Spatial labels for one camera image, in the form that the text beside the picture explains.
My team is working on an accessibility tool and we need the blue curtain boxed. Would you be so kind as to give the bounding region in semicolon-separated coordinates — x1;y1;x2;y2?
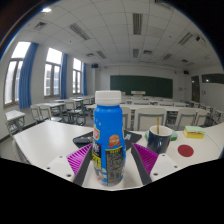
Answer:
18;41;40;110
59;53;69;100
81;62;88;97

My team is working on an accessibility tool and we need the dark classroom door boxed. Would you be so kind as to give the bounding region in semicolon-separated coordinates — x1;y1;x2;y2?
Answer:
191;75;201;103

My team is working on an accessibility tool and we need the green chalkboard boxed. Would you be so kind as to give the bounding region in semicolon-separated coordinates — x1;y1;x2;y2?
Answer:
109;74;174;99

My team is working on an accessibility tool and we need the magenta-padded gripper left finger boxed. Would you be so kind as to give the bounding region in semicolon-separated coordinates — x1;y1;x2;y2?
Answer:
44;142;96;188

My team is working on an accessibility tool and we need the group of classroom desks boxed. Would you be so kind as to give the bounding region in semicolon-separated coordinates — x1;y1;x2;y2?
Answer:
4;96;224;134

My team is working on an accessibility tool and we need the group of ceiling lights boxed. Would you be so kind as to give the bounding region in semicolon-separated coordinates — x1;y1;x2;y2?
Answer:
33;0;208;64

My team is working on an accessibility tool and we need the flat round red coaster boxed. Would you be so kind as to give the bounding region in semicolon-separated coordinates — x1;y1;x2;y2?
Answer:
177;144;195;158

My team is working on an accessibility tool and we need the dark blue mug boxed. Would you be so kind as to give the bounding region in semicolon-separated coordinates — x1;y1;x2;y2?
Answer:
146;124;174;155

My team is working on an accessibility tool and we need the large classroom window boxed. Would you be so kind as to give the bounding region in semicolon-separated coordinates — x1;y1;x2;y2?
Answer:
3;41;32;106
43;47;63;98
72;57;83;95

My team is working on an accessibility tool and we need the blue drink bottle white cap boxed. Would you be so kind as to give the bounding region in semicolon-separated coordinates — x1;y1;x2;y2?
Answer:
91;89;128;187

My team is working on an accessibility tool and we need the group of classroom chairs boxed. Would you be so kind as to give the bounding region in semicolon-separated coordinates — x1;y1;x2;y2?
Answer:
29;94;224;133

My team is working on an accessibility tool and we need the yellow sponge with green top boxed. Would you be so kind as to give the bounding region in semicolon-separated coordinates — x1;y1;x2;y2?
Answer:
182;125;206;140

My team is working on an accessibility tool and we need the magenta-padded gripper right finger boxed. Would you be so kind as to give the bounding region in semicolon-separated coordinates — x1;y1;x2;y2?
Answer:
130;142;183;186

